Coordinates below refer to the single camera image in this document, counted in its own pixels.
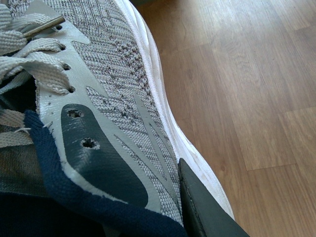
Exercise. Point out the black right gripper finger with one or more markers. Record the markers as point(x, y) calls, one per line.
point(202, 214)

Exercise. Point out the grey sneaker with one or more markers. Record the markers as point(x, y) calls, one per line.
point(88, 144)

